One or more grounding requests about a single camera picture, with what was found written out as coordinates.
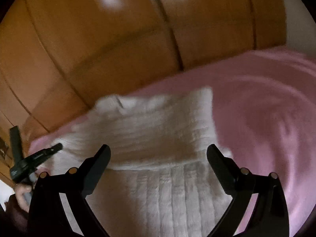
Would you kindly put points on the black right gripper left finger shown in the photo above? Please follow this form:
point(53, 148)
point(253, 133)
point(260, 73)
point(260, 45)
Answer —
point(47, 216)

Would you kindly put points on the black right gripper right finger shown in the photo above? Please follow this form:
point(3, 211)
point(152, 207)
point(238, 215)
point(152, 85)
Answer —
point(270, 214)

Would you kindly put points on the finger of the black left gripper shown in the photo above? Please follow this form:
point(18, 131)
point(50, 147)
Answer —
point(43, 155)

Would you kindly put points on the white knitted sweater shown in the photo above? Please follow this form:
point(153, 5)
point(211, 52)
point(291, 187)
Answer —
point(158, 181)

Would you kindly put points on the person's left hand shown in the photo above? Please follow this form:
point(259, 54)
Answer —
point(21, 190)

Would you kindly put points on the pink bed sheet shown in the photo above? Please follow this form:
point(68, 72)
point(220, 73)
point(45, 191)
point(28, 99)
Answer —
point(263, 108)

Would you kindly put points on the brown wooden wardrobe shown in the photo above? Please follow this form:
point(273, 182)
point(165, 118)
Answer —
point(59, 56)

